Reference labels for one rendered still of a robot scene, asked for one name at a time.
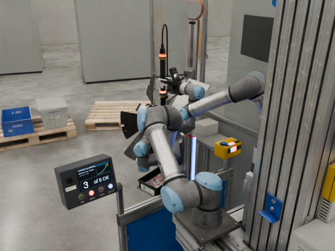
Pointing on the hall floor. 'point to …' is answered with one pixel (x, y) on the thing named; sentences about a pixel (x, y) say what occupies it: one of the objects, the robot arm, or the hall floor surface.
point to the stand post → (186, 162)
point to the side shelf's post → (206, 160)
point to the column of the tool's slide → (193, 49)
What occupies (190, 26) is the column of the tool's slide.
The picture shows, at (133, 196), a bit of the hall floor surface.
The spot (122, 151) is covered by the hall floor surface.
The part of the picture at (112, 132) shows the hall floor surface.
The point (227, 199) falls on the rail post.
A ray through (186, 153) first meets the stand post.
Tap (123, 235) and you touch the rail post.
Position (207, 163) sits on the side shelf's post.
